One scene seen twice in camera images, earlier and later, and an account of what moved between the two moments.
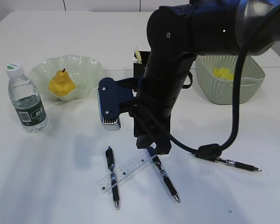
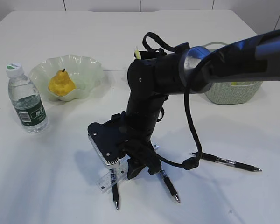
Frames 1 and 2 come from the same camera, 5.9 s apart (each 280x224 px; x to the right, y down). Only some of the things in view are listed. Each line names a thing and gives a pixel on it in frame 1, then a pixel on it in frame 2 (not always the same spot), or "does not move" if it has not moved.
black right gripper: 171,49 → 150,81
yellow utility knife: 138,56 does not move
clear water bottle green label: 26,101 does not move
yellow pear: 61,84 does not move
